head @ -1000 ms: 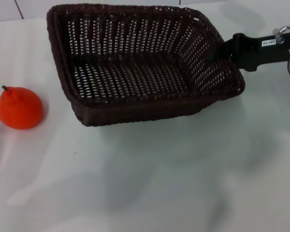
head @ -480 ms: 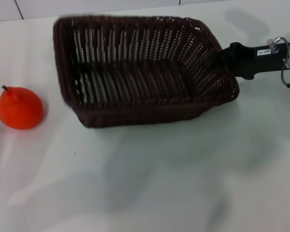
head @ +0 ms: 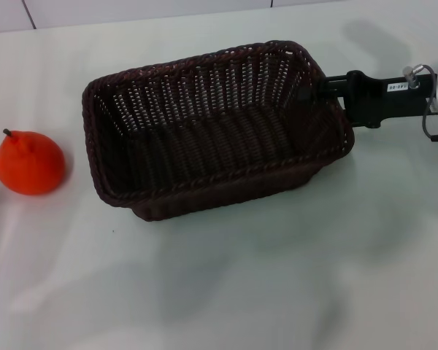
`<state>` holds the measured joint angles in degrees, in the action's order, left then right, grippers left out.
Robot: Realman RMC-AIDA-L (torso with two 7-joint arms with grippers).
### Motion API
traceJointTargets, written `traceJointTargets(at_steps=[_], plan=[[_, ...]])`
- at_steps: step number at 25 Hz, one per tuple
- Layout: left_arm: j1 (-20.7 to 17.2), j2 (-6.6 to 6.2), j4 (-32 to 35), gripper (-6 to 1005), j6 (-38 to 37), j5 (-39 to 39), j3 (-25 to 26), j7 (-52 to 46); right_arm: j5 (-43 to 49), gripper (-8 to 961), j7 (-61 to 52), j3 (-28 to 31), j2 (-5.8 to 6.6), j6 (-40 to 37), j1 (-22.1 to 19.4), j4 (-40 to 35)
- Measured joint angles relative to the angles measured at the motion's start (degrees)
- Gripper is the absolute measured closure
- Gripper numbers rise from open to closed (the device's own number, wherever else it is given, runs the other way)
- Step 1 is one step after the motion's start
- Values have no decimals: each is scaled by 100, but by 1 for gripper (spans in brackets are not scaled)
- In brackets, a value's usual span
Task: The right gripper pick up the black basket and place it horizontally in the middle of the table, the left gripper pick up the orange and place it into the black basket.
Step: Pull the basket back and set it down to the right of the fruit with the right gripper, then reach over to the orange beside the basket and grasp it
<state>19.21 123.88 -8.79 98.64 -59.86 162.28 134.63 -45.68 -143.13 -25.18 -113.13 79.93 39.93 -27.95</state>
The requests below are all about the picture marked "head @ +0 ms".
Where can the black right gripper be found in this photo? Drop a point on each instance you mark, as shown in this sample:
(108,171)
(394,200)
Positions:
(383,100)

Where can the dark brown woven basket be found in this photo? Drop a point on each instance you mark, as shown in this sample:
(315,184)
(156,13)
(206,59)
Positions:
(211,160)

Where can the orange toy fruit with stem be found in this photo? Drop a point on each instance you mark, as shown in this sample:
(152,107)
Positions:
(30,166)

